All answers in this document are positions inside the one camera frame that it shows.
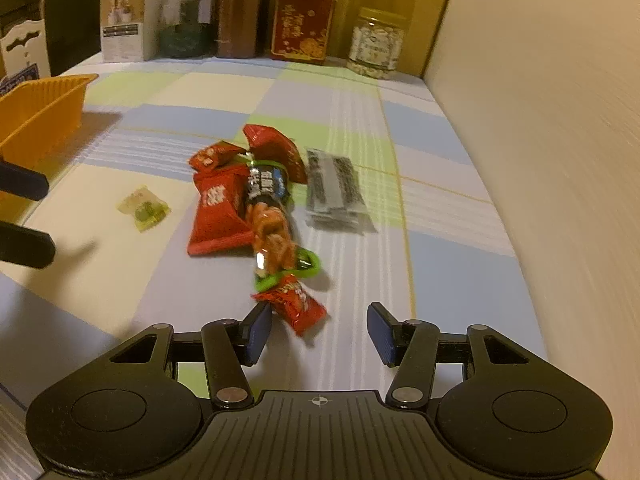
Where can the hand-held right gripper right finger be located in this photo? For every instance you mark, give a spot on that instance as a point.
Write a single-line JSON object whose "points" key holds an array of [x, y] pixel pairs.
{"points": [[379, 334]]}

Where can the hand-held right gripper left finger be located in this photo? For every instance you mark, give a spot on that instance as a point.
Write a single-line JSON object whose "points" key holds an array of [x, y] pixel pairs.
{"points": [[257, 335]]}

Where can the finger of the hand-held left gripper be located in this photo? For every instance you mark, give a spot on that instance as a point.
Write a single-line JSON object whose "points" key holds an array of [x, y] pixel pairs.
{"points": [[22, 180], [25, 246]]}

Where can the red twist-wrapped candy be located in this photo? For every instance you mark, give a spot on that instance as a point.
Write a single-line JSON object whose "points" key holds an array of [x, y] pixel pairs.
{"points": [[295, 302]]}

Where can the orange plastic tray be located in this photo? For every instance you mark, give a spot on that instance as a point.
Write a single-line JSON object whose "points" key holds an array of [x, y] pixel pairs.
{"points": [[45, 105]]}

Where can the long black green-edged snack packet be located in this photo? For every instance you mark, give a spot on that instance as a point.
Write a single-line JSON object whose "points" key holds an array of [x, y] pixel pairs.
{"points": [[267, 220]]}

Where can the yellow-green candy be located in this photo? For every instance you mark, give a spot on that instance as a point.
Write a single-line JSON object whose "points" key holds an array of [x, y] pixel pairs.
{"points": [[145, 208]]}

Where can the large red snack packet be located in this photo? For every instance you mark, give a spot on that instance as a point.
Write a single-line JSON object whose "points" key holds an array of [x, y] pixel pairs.
{"points": [[217, 210]]}

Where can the clear silver snack packet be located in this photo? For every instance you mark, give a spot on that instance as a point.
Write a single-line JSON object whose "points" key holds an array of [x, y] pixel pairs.
{"points": [[332, 190]]}

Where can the small red snack packet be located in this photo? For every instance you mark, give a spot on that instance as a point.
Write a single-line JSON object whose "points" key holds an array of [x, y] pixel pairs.
{"points": [[215, 155]]}

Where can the dark red snack packet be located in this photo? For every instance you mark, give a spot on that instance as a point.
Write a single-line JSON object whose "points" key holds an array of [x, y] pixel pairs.
{"points": [[275, 147]]}

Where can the blue printed carton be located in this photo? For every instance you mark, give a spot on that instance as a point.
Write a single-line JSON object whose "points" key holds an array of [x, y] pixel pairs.
{"points": [[12, 84]]}

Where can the white carved chair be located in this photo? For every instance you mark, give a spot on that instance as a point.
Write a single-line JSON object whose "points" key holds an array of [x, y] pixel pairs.
{"points": [[25, 50]]}

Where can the black chair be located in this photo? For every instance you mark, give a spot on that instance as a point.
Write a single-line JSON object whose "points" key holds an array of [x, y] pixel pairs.
{"points": [[75, 15]]}

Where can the white cardboard box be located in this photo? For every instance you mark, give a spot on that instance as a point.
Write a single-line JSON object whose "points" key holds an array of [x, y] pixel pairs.
{"points": [[130, 20]]}

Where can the glass jar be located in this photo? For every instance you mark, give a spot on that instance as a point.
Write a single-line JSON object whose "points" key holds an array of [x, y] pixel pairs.
{"points": [[185, 25]]}

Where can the brown metal canister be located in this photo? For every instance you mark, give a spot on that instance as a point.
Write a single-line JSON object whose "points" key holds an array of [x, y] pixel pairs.
{"points": [[242, 15]]}

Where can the clear plastic jar yellow lid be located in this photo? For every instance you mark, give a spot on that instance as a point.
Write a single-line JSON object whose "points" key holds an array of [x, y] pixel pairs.
{"points": [[376, 45]]}

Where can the red gift box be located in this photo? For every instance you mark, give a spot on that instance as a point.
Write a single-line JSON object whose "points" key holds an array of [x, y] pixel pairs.
{"points": [[302, 22]]}

